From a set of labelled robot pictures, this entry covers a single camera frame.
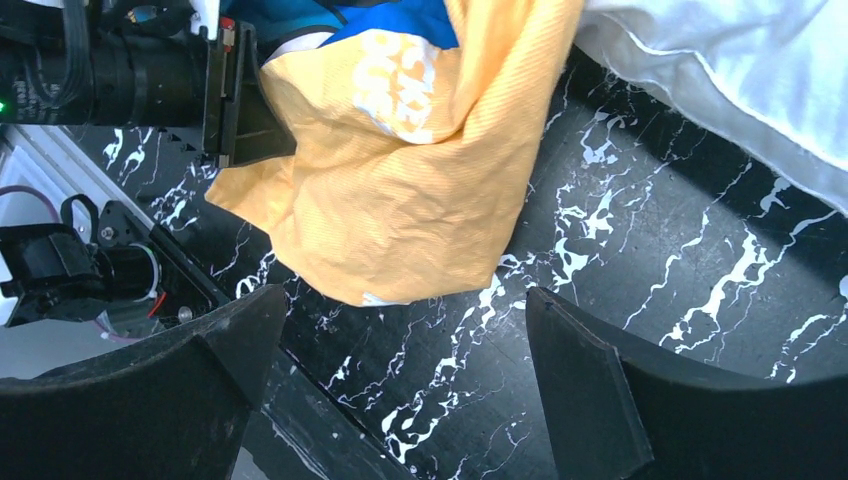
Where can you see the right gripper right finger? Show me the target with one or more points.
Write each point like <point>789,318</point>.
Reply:
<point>617,406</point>

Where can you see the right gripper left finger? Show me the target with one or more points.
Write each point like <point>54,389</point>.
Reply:
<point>174,405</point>

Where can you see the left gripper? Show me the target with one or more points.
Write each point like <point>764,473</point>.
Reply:
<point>140,63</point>

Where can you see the yellow and blue pillowcase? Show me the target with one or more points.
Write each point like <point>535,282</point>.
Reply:
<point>417,125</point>

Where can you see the white pillow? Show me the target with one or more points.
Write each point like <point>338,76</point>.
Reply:
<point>768,76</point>

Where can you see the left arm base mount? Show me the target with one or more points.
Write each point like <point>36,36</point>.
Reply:
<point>94,259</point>

